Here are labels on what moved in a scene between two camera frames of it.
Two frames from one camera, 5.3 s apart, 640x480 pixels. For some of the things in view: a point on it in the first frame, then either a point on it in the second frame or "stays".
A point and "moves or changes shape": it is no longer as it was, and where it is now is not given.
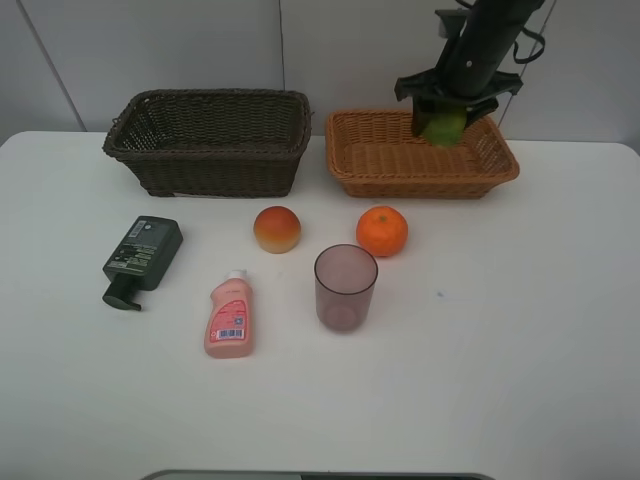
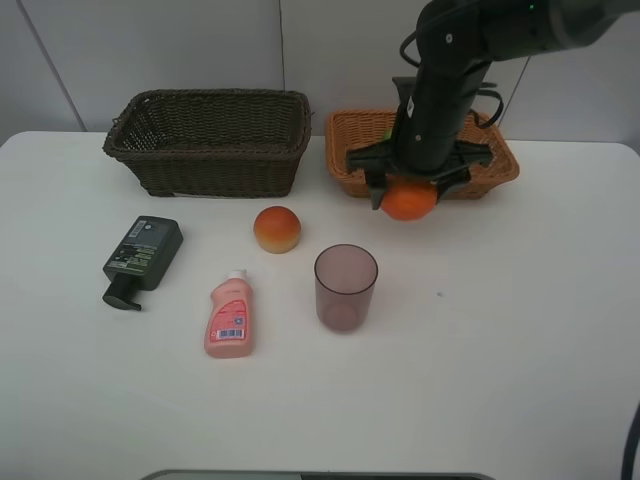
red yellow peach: (277, 229) stays
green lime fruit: (446, 129) moves or changes shape
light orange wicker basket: (375, 153) stays
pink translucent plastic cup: (345, 277) stays
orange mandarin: (382, 231) -> (407, 198)
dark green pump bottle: (141, 259) stays
